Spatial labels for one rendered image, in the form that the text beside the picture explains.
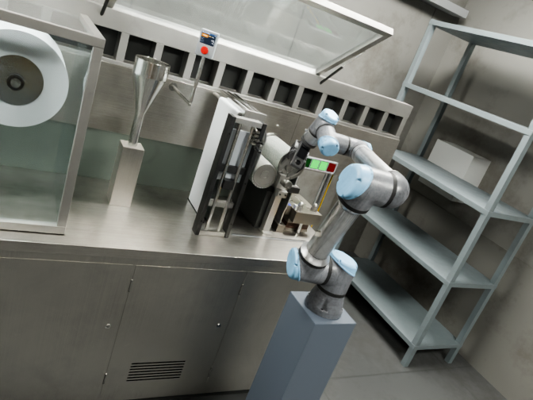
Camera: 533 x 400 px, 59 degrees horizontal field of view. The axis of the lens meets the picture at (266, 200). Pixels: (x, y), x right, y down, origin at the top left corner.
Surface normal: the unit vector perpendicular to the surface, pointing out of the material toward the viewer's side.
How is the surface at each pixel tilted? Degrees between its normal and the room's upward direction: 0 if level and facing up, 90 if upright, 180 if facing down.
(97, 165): 90
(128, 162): 90
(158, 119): 90
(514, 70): 90
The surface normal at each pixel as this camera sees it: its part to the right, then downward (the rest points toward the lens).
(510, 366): -0.85, -0.12
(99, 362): 0.41, 0.44
